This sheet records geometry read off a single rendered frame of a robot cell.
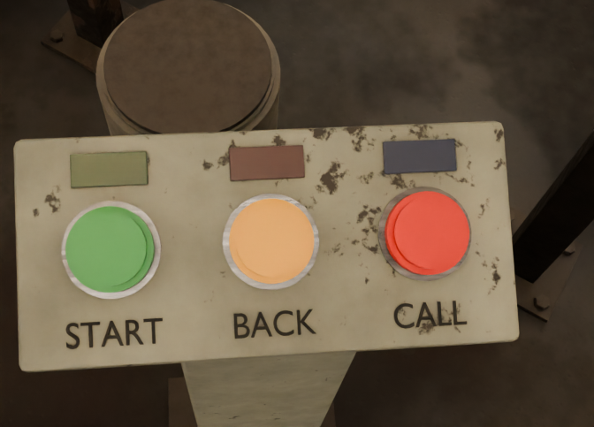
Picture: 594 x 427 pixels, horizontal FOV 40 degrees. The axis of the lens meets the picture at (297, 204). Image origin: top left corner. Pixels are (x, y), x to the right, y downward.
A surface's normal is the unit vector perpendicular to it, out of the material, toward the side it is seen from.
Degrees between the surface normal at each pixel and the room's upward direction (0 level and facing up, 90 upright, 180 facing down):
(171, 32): 0
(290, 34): 0
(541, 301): 0
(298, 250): 20
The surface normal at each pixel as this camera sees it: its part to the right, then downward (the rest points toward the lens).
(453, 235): 0.08, -0.09
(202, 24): 0.06, -0.43
